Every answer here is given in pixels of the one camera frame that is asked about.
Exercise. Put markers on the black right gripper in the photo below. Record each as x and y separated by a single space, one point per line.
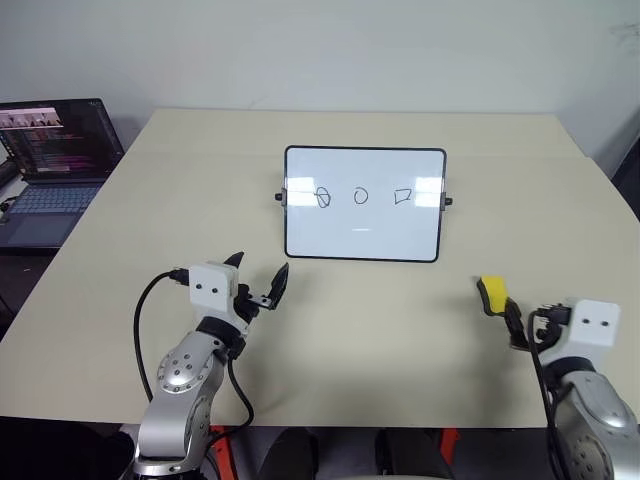
552 322

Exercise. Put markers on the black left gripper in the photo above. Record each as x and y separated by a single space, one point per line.
245 302

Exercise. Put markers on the yellow eraser with black felt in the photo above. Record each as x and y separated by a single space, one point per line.
494 295

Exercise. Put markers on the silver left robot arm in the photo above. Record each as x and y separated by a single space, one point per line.
175 375

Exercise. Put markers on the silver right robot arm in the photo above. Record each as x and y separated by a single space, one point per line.
600 400

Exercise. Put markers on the black-framed tabletop whiteboard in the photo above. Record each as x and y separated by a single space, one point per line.
360 170

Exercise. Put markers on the dark rounded shape under table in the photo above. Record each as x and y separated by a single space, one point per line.
280 455

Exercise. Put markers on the black chair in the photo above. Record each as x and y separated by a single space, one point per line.
627 175

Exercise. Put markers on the open dark laptop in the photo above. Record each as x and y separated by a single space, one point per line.
50 200

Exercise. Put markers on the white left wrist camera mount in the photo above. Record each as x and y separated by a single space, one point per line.
210 295

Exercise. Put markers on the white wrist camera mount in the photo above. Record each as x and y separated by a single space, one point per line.
592 332
210 295

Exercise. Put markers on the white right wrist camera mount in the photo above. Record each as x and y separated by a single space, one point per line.
592 332

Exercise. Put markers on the red-orange frame leg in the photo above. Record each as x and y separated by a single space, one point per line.
450 445
220 455

